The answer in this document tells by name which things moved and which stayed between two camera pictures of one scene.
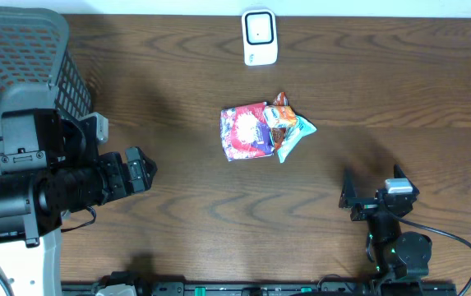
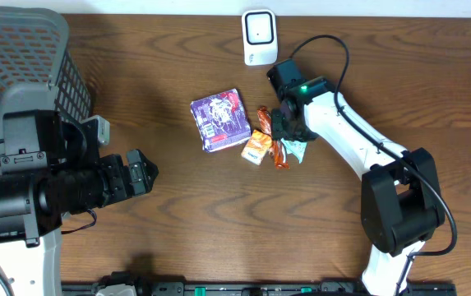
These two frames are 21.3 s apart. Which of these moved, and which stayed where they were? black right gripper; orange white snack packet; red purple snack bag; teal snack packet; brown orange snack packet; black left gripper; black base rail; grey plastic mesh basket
Moved: teal snack packet; black right gripper; red purple snack bag; orange white snack packet; brown orange snack packet
Stayed: black base rail; grey plastic mesh basket; black left gripper
